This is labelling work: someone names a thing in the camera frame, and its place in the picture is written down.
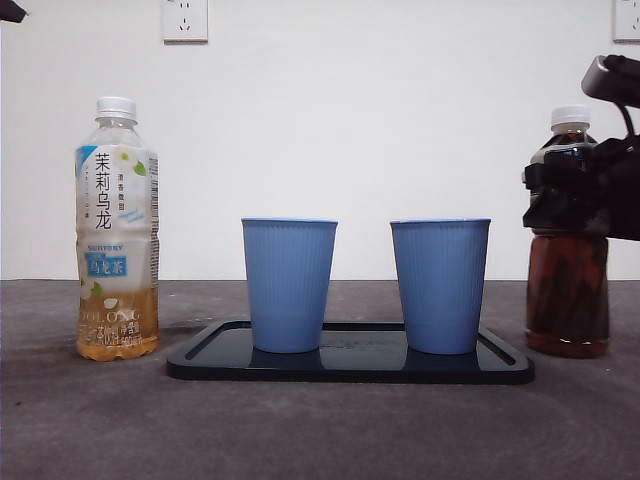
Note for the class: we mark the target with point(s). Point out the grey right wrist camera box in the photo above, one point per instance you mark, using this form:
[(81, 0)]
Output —
[(607, 80)]

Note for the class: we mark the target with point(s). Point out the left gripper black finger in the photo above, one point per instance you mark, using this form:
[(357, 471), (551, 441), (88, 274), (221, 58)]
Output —
[(11, 9)]

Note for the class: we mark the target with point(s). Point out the dark oolong tea bottle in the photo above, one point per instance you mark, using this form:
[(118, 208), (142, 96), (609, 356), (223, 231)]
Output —
[(567, 300)]

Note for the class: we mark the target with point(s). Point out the blue ribbed cup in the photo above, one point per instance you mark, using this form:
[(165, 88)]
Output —
[(287, 290), (440, 290)]

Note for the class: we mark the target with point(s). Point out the dark blue tray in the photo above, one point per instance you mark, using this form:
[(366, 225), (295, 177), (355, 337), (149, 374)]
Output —
[(360, 367)]

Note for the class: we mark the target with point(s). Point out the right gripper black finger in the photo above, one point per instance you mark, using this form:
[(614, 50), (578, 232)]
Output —
[(570, 200)]

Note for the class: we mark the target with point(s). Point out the pale jasmine oolong tea bottle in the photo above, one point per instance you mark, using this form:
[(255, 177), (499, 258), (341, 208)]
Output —
[(117, 300)]

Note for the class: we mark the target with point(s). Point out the white wall socket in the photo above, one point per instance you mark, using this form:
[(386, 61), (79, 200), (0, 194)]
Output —
[(184, 22), (627, 20)]

